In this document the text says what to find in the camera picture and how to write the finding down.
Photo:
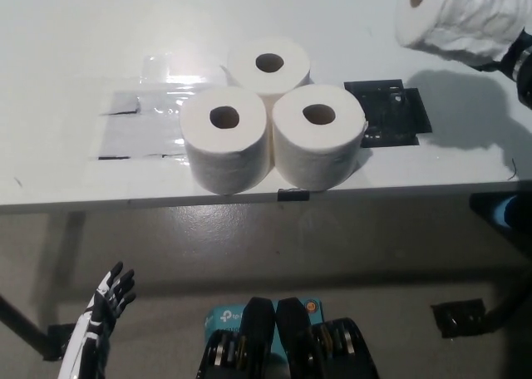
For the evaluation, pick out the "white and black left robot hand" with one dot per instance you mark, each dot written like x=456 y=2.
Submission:
x=99 y=312

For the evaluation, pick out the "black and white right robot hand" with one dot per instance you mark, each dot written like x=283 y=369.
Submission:
x=517 y=48

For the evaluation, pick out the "wrinkled white toilet paper roll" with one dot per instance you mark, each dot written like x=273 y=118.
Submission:
x=457 y=17

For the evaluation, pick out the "black robot body blocks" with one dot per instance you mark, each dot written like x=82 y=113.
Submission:
x=257 y=354

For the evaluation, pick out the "smooth white toilet paper roll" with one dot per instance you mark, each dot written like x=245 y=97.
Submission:
x=295 y=75
x=224 y=163
x=316 y=158

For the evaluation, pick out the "black floor tape patch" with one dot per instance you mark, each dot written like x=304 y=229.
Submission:
x=58 y=339
x=457 y=318

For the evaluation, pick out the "black slanted table leg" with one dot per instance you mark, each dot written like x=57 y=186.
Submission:
x=25 y=325

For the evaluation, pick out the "teal tp-link box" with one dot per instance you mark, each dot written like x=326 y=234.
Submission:
x=224 y=316

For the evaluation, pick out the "black square tape mark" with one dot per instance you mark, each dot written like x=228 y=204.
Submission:
x=390 y=113

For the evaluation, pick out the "black box with blue spot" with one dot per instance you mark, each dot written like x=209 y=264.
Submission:
x=482 y=208

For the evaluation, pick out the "grey tape patch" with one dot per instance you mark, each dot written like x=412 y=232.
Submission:
x=137 y=134

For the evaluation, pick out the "small black tape piece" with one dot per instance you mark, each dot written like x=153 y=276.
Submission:
x=293 y=195

